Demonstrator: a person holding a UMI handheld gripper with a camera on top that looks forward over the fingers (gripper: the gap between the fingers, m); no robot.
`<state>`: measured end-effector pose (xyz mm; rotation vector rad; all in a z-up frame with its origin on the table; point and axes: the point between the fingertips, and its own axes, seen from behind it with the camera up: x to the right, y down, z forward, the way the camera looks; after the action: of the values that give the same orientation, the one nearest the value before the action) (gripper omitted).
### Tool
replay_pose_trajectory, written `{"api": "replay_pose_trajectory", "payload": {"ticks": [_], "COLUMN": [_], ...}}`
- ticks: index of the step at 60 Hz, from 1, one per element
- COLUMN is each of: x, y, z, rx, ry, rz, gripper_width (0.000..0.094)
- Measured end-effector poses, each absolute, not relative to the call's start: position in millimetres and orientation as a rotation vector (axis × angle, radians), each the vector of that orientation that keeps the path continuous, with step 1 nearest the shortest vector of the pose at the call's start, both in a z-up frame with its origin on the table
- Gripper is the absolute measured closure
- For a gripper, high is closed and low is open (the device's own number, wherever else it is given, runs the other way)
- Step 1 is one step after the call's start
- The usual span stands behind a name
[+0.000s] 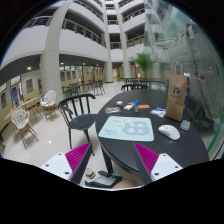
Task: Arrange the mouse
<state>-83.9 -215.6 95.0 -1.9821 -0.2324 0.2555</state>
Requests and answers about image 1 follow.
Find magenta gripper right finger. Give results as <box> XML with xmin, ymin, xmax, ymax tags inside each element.
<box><xmin>133</xmin><ymin>142</ymin><xmax>182</xmax><ymax>185</ymax></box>

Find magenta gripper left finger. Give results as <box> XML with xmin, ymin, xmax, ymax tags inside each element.
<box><xmin>41</xmin><ymin>142</ymin><xmax>92</xmax><ymax>184</ymax></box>

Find white computer mouse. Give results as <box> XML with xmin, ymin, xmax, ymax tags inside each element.
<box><xmin>158</xmin><ymin>125</ymin><xmax>180</xmax><ymax>140</ymax></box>

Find light green mouse pad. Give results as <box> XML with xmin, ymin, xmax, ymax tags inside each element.
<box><xmin>98</xmin><ymin>116</ymin><xmax>154</xmax><ymax>142</ymax></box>

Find black device on floor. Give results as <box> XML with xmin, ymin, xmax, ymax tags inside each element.
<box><xmin>85</xmin><ymin>170</ymin><xmax>123</xmax><ymax>189</ymax></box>

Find black round table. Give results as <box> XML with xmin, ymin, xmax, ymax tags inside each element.
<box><xmin>95</xmin><ymin>89</ymin><xmax>209</xmax><ymax>177</ymax></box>

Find white blue tissue packet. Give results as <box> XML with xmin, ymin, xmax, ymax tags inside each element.
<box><xmin>151</xmin><ymin>107</ymin><xmax>166</xmax><ymax>117</ymax></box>

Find black wooden chair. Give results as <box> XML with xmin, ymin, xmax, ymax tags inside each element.
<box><xmin>57</xmin><ymin>92</ymin><xmax>99</xmax><ymax>157</ymax></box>

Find orange flat card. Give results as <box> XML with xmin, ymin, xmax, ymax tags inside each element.
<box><xmin>138</xmin><ymin>105</ymin><xmax>150</xmax><ymax>109</ymax></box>

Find white bottle blue cap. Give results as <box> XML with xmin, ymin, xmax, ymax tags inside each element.
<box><xmin>134</xmin><ymin>100</ymin><xmax>139</xmax><ymax>112</ymax></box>

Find clear plastic packet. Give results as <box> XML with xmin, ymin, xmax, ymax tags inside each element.
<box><xmin>105</xmin><ymin>107</ymin><xmax>121</xmax><ymax>114</ymax></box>

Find white lattice chair far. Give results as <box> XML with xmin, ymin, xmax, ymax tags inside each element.
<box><xmin>40</xmin><ymin>90</ymin><xmax>58</xmax><ymax>115</ymax></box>

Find white lattice chair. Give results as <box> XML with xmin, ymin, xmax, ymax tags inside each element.
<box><xmin>11</xmin><ymin>109</ymin><xmax>38</xmax><ymax>142</ymax></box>
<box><xmin>40</xmin><ymin>90</ymin><xmax>58</xmax><ymax>115</ymax></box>

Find white lattice chair near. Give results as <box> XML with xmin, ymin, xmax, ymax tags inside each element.
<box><xmin>11</xmin><ymin>109</ymin><xmax>38</xmax><ymax>142</ymax></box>

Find small white box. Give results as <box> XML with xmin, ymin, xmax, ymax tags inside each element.
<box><xmin>116</xmin><ymin>101</ymin><xmax>124</xmax><ymax>106</ymax></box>

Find light wooden table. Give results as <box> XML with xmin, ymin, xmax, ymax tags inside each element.
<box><xmin>5</xmin><ymin>97</ymin><xmax>39</xmax><ymax>124</ymax></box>

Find black chair behind table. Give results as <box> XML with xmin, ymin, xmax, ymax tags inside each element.
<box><xmin>121</xmin><ymin>84</ymin><xmax>148</xmax><ymax>92</ymax></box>

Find brown paper bag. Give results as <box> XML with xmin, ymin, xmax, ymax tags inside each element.
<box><xmin>165</xmin><ymin>62</ymin><xmax>190</xmax><ymax>121</ymax></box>

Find green potted palm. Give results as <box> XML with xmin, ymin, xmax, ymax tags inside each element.
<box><xmin>131</xmin><ymin>53</ymin><xmax>155</xmax><ymax>78</ymax></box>

